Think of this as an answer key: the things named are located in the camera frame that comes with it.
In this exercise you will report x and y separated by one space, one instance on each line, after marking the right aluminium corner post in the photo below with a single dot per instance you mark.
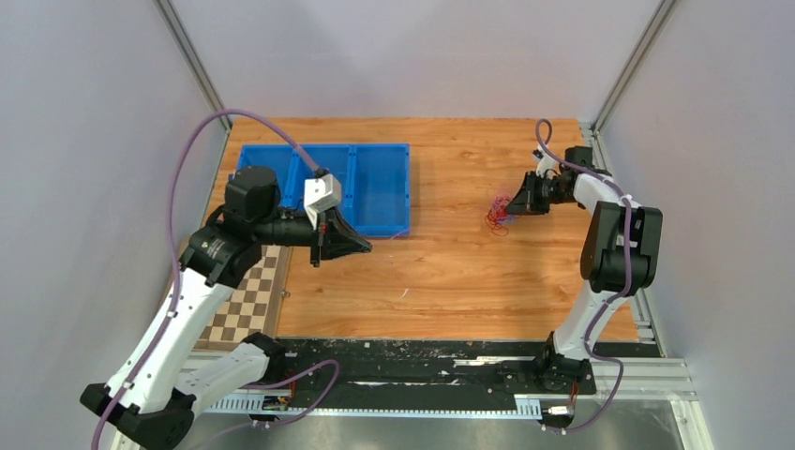
648 36

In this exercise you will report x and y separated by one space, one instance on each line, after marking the blue three-compartment plastic bin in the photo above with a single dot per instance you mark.
375 180

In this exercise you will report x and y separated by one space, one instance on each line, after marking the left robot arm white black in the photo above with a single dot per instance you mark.
150 399

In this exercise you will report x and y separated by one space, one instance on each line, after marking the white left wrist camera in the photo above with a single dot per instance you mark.
321 194

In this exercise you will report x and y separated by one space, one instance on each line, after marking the aluminium corner post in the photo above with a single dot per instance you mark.
186 47
648 36

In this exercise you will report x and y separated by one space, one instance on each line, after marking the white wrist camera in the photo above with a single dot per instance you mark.
546 165
321 194

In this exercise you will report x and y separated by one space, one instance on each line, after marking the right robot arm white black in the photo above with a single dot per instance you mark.
619 256

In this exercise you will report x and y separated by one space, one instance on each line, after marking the left aluminium corner post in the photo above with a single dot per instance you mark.
186 47

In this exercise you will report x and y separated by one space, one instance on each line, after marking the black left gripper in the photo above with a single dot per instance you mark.
335 238

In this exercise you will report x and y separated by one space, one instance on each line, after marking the aluminium frame rail front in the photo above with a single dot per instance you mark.
629 378

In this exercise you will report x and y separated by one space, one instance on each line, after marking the wooden chessboard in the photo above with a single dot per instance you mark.
253 308

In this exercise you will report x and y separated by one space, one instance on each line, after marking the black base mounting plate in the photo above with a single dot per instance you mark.
303 353

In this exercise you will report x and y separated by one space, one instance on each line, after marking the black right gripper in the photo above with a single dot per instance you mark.
526 201

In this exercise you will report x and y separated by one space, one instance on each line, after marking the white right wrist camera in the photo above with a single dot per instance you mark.
546 165

